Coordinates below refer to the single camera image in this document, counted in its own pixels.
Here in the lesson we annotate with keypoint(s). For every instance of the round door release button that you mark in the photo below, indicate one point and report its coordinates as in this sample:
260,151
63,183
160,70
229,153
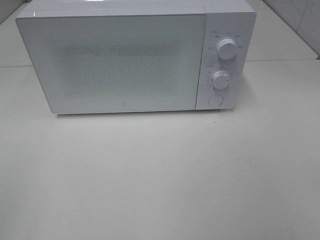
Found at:
215,100

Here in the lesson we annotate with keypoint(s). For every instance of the white microwave door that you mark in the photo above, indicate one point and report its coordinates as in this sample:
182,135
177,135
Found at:
116,64

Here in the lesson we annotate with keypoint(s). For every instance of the white microwave oven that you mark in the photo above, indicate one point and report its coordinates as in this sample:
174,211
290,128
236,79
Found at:
223,19

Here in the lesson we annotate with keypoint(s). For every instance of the white upper power knob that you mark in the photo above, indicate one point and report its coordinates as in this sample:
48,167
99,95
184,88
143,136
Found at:
226,48

